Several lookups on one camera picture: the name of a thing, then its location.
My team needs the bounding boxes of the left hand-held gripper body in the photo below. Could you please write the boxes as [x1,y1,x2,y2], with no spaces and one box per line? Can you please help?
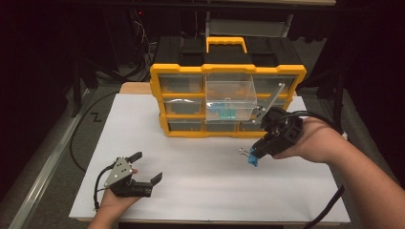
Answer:
[104,156,153,198]

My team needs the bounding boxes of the person's left hand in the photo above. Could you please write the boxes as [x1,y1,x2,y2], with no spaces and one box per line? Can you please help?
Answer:
[99,190,141,214]

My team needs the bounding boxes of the blue binder clip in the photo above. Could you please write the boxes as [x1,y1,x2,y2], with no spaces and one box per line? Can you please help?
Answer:
[238,146,260,168]
[208,102,224,119]

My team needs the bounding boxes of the black metal stand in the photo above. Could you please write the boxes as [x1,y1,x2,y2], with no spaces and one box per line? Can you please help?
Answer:
[70,58,100,118]
[317,61,348,132]

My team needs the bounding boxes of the grey metal frame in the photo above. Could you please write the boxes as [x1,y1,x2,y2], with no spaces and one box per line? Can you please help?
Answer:
[204,11,294,39]

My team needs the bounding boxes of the pulled-out clear plastic drawer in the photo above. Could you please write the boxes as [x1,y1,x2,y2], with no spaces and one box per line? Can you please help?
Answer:
[204,73,258,121]

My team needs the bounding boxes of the set of closed clear drawers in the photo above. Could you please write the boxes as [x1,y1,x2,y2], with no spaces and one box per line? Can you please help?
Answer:
[158,73,297,133]

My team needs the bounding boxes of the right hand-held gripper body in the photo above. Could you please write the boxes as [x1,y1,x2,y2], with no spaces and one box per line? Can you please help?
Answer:
[254,83,304,156]

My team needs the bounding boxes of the person's right hand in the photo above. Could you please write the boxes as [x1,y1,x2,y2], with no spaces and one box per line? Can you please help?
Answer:
[272,116,347,165]

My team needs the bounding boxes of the black floor cable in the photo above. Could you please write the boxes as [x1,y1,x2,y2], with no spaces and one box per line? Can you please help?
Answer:
[69,91,119,174]

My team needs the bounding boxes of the teal binder clip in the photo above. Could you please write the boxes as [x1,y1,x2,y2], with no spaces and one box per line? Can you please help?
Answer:
[219,96,237,121]

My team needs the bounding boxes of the yellow black drawer organizer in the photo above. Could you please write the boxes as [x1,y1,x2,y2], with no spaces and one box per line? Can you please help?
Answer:
[149,36,308,138]

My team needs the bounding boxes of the bundle of background cables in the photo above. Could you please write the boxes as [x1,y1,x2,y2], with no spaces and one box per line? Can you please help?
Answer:
[126,9,159,82]

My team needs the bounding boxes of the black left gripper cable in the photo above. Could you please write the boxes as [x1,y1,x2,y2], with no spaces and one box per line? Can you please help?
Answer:
[93,163,116,212]

